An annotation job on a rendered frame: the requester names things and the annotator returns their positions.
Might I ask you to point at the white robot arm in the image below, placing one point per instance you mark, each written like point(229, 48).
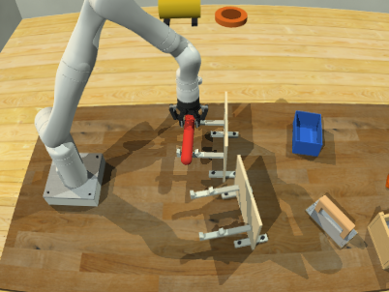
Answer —
point(78, 62)

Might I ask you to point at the blue open-top bin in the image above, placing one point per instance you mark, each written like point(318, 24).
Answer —
point(308, 128)

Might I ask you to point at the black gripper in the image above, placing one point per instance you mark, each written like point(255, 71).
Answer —
point(189, 108)

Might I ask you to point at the tan wooden crate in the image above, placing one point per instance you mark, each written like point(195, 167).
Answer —
point(379, 231)

